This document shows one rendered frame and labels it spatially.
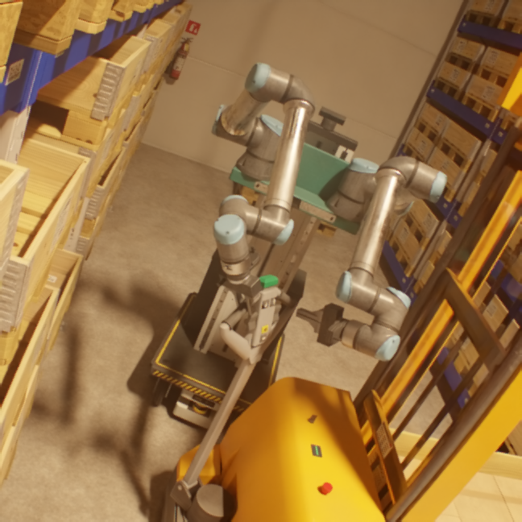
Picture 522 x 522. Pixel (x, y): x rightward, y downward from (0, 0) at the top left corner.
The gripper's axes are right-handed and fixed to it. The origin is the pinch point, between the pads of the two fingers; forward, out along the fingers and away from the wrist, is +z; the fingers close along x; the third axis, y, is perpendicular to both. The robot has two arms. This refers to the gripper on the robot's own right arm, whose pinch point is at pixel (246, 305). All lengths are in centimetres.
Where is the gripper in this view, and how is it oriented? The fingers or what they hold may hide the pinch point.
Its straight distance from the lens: 193.0
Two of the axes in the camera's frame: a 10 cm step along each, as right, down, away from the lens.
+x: 7.9, 2.9, -5.4
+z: 1.5, 7.6, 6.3
